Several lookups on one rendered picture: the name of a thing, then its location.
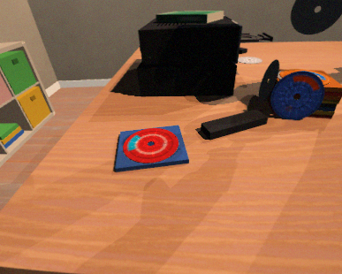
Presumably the red cd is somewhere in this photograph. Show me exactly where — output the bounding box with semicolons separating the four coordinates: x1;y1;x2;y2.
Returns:
123;128;179;164

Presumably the black rectangular bar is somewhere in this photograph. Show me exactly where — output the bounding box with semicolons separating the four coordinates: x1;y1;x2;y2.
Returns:
239;48;247;54
201;110;268;140

